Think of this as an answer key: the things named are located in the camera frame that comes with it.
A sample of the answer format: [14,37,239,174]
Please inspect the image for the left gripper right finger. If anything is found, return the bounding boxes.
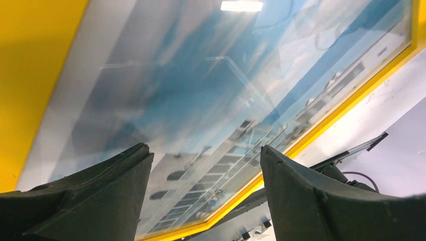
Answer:
[260,145,425,240]

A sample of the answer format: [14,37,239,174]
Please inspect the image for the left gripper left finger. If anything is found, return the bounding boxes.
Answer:
[1,143,154,240]

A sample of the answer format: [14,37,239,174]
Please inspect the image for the building and sky photo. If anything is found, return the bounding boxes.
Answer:
[17,0,413,238]

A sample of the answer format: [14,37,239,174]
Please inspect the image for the yellow picture frame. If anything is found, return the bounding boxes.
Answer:
[1,1,425,240]

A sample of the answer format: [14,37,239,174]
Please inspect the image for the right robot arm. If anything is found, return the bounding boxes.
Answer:
[318,163,380,193]

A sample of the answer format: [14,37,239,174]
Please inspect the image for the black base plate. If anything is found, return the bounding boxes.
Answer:
[173,131,390,241]

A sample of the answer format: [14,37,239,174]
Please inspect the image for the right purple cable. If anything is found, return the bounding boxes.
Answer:
[342,171,381,194]

